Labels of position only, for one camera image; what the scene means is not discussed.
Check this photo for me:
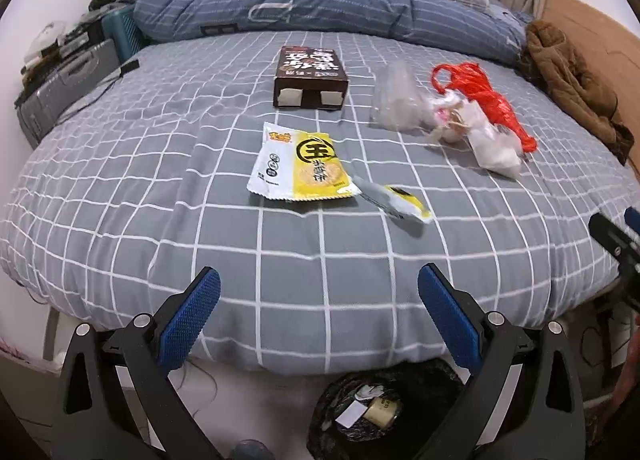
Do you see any teal plastic crate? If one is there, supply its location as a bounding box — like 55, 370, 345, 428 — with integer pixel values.
101, 4, 148, 63

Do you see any yellow instant noodle cup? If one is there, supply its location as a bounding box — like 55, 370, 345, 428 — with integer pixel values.
363, 397, 401, 430

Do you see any small yellow torn wrapper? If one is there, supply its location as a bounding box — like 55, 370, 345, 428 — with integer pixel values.
352, 177, 434, 225

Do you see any black lined trash bin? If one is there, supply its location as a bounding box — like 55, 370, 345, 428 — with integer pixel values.
307, 358, 464, 459

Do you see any wooden headboard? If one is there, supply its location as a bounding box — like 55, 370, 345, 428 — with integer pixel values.
542, 0, 640, 174

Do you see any clear bubble wrap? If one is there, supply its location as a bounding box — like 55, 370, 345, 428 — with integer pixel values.
371, 60, 434, 131

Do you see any yellow white snack wrapper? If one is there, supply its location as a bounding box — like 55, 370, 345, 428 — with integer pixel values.
246, 122, 361, 202

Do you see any clutter on suitcase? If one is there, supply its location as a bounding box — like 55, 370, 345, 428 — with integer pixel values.
21, 0, 134, 94

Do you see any clear plastic bag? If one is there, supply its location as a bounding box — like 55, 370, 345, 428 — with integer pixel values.
428, 90, 524, 180

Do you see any white earphone box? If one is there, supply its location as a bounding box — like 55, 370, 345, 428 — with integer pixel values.
335, 384, 385, 428

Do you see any brown fleece jacket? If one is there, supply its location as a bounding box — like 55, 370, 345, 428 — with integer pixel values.
516, 20, 634, 164

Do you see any blue fluffy slipper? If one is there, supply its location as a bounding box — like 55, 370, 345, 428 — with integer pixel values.
230, 440, 274, 460

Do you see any red plastic bag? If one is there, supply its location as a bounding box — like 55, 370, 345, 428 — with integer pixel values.
431, 62, 538, 153

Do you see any blue striped duvet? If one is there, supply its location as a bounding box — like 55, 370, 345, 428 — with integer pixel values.
134, 0, 526, 66

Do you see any grey checked bed sheet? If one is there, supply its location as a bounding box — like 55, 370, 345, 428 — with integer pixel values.
1, 32, 639, 374

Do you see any black charger cable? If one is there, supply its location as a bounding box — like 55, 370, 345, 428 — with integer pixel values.
54, 58, 141, 126

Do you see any dark brown snack box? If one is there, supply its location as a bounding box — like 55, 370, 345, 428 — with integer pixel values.
273, 46, 349, 111

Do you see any grey suitcase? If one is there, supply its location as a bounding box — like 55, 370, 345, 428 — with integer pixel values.
15, 39, 119, 149

